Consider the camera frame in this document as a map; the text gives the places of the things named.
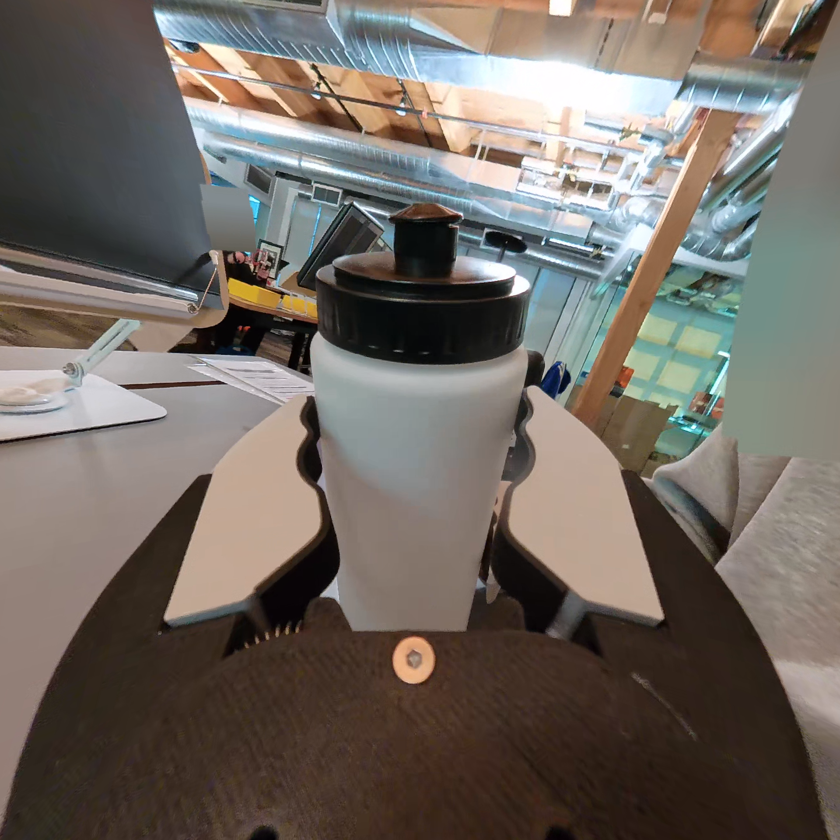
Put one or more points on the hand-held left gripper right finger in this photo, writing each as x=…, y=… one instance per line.
x=577, y=525

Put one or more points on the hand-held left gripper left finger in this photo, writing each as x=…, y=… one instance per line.
x=256, y=518

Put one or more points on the white squeeze bottle black cap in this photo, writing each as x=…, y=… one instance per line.
x=413, y=459

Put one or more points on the brown cardboard box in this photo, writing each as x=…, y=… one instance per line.
x=636, y=426

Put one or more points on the printed paper sheet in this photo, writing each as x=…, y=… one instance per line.
x=256, y=379

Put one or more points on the white laptop stand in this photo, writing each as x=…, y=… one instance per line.
x=98, y=410

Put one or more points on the yellow plastic bin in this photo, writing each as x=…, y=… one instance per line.
x=256, y=294

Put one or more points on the black computer monitor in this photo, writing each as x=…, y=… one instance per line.
x=341, y=243

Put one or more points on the black board plywood edge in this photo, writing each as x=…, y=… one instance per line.
x=85, y=131

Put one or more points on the wooden post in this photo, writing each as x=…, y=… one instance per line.
x=656, y=262

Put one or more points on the silver ventilation duct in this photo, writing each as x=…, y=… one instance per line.
x=426, y=39
x=394, y=157

